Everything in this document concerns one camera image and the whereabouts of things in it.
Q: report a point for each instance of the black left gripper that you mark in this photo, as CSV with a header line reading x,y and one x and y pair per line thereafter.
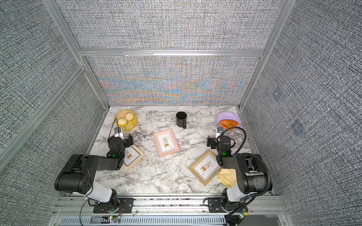
x,y
126,141

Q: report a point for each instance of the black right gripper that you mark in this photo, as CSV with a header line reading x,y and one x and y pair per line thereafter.
x,y
213,142

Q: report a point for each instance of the wooden picture frame deer print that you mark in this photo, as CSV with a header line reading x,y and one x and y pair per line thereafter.
x,y
205,168

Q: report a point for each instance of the yellow microfibre cloth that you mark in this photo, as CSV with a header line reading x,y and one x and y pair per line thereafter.
x,y
227,177

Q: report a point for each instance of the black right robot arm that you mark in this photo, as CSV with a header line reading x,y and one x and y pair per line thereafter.
x,y
253,177

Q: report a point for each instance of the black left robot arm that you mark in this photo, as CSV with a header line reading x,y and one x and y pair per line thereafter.
x,y
78,174

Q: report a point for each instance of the orange food in bowl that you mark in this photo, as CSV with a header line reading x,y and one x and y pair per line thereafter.
x,y
227,123

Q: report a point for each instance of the left steamed bun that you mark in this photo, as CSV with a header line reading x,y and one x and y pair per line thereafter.
x,y
122,121

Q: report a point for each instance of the steamed bun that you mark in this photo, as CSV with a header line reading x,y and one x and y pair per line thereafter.
x,y
129,116
122,121

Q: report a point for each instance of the purple bowl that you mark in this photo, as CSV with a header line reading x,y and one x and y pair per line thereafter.
x,y
228,115

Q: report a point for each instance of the yellow bamboo steamer basket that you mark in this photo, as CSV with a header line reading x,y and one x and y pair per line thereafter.
x,y
130,125

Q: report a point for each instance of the right steamed bun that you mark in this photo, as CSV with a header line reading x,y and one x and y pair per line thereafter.
x,y
129,116

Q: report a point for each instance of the black mug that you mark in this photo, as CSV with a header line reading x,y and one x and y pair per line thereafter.
x,y
181,120

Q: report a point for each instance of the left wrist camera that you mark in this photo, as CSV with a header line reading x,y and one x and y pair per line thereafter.
x,y
118,133

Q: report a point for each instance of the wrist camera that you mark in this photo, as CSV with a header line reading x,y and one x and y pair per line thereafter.
x,y
118,133
219,131

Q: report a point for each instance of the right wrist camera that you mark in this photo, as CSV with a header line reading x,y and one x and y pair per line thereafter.
x,y
219,131

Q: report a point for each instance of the light wood picture frame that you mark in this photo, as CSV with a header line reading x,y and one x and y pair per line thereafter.
x,y
133,155

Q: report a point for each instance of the pink picture frame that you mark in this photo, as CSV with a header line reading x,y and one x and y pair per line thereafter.
x,y
166,143

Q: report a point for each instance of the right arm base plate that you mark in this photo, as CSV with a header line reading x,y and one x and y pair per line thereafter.
x,y
221,205

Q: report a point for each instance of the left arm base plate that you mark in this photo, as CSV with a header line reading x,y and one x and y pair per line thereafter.
x,y
123,205

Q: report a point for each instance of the aluminium front rail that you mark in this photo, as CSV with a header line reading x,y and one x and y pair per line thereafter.
x,y
171,210

